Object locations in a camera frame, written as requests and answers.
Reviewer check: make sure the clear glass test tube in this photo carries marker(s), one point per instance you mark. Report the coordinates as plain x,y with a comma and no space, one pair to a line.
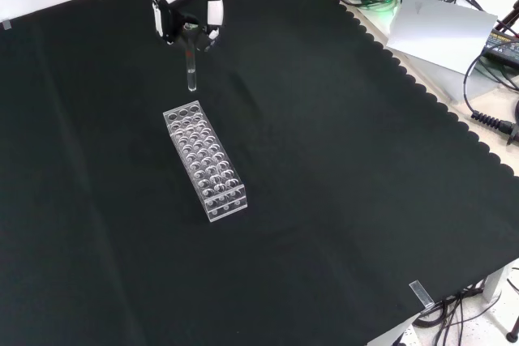
191,78

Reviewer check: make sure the clear acrylic test tube rack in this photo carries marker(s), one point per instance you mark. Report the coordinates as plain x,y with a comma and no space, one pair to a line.
204,159

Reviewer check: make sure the black bench cloth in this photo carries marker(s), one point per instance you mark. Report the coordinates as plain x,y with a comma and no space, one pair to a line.
324,159

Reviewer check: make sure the pale white board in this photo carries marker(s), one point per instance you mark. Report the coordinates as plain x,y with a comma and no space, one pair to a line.
438,30

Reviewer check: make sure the black power adapter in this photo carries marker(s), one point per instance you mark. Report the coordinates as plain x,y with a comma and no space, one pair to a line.
503,47

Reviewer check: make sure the black tripod leg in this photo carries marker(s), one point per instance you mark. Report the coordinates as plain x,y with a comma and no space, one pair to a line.
510,18

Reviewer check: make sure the clear tape strip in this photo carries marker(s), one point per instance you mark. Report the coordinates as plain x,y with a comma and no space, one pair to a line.
421,294

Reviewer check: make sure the white bench leg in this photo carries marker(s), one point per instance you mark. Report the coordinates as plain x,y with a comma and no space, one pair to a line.
492,287

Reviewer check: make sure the black tripod foot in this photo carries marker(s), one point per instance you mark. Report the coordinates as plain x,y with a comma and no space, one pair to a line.
514,313

